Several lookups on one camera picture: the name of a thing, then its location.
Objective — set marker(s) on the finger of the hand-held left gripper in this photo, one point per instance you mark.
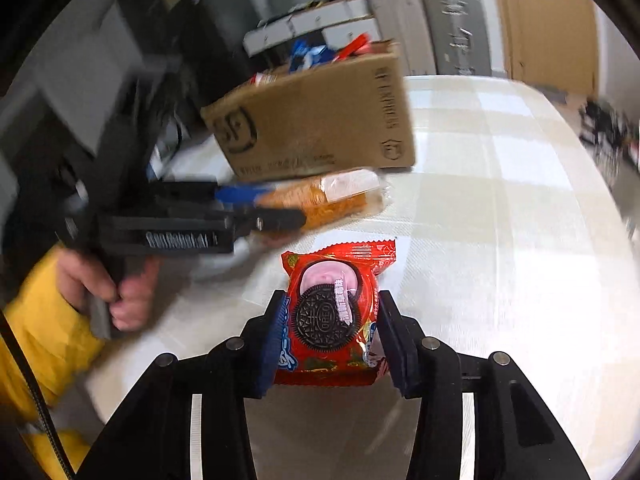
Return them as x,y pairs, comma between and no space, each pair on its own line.
270,221
240,195

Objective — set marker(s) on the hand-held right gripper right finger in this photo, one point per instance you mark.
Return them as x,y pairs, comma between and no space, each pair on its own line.
400,355

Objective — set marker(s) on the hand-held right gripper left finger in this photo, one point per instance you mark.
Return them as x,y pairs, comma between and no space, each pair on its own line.
267,360

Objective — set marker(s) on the orange clear snack packet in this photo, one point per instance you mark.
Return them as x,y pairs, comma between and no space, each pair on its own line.
330,200

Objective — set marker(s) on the brown cardboard box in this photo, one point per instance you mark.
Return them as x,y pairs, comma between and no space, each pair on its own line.
325,120

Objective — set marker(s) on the person's left forearm yellow sleeve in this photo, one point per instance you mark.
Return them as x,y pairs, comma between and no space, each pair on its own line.
30,350

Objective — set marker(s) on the person's left hand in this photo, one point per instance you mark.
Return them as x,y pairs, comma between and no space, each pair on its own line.
135,300

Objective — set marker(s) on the black refrigerator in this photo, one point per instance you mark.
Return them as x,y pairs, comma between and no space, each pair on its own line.
215,45

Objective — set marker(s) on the white drawer dresser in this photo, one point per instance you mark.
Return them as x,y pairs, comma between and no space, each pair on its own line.
320,20

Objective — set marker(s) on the beige suitcase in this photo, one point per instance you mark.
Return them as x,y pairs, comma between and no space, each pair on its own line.
400,25

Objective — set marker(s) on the silver suitcase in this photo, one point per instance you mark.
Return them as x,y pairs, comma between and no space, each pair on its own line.
457,25

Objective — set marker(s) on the pile of dark shoes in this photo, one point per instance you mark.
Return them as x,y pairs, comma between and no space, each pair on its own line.
610,135

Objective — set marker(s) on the wooden door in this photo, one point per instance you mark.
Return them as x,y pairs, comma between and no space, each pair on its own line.
545,25

